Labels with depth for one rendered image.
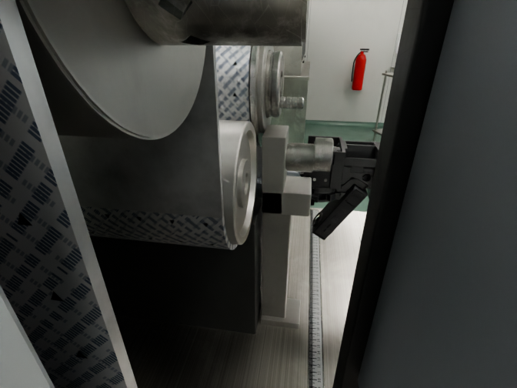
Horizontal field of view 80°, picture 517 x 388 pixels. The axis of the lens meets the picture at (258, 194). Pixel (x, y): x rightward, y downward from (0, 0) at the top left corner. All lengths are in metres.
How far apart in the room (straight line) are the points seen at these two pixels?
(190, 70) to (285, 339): 0.42
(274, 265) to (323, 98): 4.60
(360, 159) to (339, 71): 4.49
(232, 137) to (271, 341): 0.34
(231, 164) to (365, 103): 4.83
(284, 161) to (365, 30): 4.62
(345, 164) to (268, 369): 0.31
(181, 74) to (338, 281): 0.50
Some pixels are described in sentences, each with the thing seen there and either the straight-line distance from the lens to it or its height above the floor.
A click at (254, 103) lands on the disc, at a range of 0.33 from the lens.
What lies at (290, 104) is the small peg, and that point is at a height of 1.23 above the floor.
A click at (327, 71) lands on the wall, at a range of 4.92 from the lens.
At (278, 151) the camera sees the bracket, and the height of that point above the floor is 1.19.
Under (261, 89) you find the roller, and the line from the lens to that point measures 0.34.
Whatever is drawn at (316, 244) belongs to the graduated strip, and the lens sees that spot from 0.68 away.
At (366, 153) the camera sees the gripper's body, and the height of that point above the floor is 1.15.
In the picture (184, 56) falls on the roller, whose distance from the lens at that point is 0.17.
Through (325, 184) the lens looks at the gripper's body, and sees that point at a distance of 0.46.
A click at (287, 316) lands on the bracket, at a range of 0.52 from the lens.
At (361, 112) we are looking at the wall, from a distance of 5.07.
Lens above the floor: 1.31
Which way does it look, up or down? 28 degrees down
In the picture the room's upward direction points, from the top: straight up
